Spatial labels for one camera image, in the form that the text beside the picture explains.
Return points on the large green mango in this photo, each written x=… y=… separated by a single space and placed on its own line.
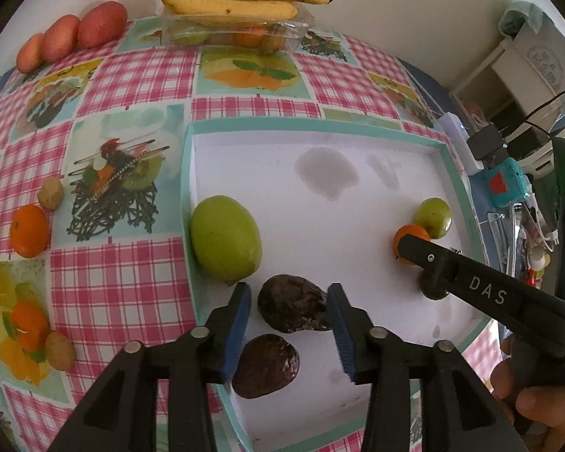
x=226 y=238

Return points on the white shelf rack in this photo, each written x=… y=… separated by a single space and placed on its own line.
x=499 y=99

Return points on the teal cloth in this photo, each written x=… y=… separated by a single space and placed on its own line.
x=522 y=19

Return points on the orange tangerine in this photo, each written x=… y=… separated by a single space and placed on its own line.
x=28 y=325
x=29 y=230
x=412 y=232

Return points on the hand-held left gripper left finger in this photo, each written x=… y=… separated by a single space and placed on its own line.
x=238 y=329

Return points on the white power strip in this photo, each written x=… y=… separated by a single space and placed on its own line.
x=456 y=136

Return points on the red potato right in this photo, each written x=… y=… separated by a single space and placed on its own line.
x=102 y=24

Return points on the tangerine in plastic container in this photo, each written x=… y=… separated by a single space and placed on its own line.
x=250 y=38

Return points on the checked fruit print tablecloth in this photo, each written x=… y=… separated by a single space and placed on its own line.
x=122 y=273

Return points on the clear plastic container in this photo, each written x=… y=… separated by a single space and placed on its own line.
x=292 y=33

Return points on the small brown potato upper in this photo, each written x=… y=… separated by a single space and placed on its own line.
x=51 y=193

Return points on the red potato middle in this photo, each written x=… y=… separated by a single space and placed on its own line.
x=61 y=38

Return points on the red potato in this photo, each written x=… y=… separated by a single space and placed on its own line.
x=61 y=38
x=102 y=24
x=30 y=52

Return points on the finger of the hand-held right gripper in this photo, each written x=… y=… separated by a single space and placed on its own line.
x=428 y=259

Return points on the teal plastic device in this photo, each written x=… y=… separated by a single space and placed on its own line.
x=506 y=183

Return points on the pile of colourful small items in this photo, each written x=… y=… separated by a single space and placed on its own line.
x=539 y=254

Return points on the small brown potato lower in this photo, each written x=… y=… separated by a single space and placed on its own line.
x=60 y=351

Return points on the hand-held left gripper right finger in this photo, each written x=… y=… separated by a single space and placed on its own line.
x=341 y=334

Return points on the person's right hand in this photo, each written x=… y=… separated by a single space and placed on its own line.
x=546 y=407

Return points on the red potato left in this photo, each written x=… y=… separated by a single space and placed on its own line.
x=30 y=52

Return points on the small brown potato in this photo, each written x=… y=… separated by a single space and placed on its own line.
x=60 y=351
x=51 y=193

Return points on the dark brown wrinkled avocado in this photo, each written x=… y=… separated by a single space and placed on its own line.
x=266 y=367
x=289 y=303
x=433 y=289

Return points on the white tray with teal rim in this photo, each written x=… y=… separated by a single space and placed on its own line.
x=310 y=226

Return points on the black charger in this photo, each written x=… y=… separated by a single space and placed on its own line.
x=487 y=143

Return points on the white printed box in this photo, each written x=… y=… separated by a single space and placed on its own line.
x=541 y=56

